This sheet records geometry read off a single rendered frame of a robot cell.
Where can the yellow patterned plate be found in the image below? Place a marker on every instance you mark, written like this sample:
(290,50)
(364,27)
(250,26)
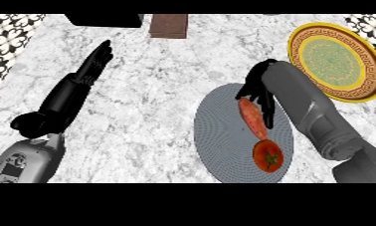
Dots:
(330,59)

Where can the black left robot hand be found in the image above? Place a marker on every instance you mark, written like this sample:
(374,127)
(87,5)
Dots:
(68,100)

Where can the black appliance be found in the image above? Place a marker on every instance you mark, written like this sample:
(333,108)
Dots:
(102,20)

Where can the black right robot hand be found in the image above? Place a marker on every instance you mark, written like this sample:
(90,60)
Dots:
(255,82)

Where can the orange sweet potato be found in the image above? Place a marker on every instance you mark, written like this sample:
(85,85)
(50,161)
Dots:
(252,117)

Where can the brown wooden block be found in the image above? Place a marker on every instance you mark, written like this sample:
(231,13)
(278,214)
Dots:
(168,26)

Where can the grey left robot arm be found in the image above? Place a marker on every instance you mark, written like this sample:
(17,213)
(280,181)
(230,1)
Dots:
(34,162)

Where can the round grey placemat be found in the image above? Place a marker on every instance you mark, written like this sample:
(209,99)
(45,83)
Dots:
(219,137)

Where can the red tomato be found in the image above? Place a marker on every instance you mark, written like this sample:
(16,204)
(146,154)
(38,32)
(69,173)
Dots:
(267,157)

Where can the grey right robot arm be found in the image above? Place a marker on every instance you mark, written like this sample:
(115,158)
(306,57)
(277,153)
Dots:
(305,107)

